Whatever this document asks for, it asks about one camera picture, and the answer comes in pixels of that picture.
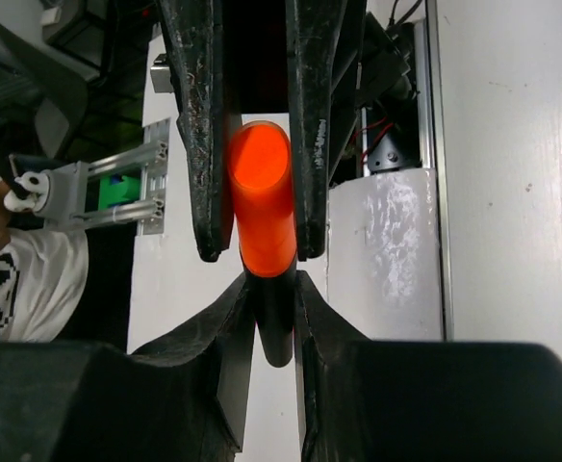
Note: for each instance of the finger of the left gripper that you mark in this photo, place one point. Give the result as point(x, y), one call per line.
point(324, 44)
point(194, 37)

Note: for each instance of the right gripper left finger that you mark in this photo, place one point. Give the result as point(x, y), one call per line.
point(207, 361)

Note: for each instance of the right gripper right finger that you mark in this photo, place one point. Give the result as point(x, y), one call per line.
point(359, 399)

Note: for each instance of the orange highlighter marker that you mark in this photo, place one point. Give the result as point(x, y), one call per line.
point(271, 300)

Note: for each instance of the orange highlighter cap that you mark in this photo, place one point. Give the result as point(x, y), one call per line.
point(260, 174)

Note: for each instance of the person in white shirt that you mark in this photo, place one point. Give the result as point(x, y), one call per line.
point(43, 275)

